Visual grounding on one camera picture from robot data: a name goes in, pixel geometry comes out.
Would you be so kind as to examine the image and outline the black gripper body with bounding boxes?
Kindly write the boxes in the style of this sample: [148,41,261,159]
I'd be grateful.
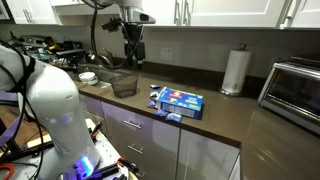
[123,22,146,59]

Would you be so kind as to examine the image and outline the blue cardboard box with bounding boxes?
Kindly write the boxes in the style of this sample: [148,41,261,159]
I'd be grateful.
[155,86,205,120]

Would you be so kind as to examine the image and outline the chrome sink faucet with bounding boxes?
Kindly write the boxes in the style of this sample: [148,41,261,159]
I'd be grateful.
[87,47,115,68]

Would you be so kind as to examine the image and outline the kitchen sink basin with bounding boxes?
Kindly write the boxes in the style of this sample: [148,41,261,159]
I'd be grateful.
[71,64,132,85]

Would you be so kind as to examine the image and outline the white round bowl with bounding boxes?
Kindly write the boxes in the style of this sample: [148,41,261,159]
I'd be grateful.
[78,71,100,87]

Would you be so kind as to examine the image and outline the white lower cabinet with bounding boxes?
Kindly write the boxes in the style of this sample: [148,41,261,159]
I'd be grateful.
[79,94,242,180]

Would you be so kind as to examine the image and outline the metal robot mounting table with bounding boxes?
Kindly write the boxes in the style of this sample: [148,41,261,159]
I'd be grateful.
[0,118,132,180]

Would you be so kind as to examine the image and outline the white paper towel roll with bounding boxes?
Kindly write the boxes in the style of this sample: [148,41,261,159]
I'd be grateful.
[221,49,253,95]

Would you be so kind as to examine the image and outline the white upper cabinet row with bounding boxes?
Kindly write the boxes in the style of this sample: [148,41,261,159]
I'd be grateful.
[0,0,320,30]

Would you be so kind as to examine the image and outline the stainless toaster oven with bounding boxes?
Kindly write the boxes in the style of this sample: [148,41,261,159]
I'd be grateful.
[258,55,320,136]

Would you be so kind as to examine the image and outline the black wire mesh basket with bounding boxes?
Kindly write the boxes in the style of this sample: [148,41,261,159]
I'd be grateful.
[109,74,139,99]

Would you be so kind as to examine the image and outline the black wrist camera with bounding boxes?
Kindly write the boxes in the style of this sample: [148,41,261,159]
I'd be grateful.
[101,17,123,34]

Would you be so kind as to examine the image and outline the white wall outlet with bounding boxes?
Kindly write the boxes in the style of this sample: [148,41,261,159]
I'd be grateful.
[160,47,174,61]

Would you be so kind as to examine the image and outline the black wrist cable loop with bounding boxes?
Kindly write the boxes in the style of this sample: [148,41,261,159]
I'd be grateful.
[81,0,145,71]

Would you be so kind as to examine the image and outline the metal drawer handle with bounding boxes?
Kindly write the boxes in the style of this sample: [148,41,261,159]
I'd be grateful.
[127,143,145,155]
[123,119,143,130]

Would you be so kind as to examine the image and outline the orange handled tool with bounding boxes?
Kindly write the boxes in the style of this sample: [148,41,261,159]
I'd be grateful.
[116,156,140,175]

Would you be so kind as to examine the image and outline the purple strap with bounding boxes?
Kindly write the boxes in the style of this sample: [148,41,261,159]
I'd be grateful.
[0,90,27,148]

